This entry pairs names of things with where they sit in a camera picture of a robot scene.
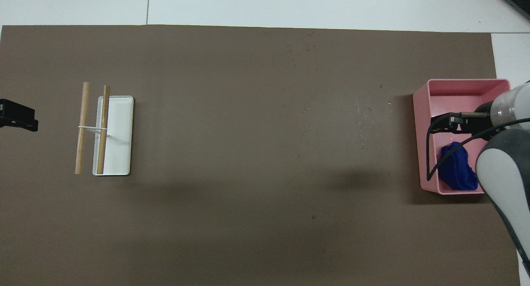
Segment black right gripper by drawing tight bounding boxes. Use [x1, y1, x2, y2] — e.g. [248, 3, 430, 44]
[429, 100, 494, 136]

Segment blue towel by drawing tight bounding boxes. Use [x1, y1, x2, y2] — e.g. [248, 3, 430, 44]
[438, 142, 479, 191]

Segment white towel rack base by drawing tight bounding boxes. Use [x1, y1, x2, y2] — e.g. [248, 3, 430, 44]
[93, 96, 134, 176]

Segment pink plastic bin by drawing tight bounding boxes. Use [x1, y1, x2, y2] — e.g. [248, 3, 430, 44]
[413, 79, 511, 195]

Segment brown table mat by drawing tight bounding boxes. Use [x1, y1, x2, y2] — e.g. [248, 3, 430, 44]
[0, 24, 521, 286]

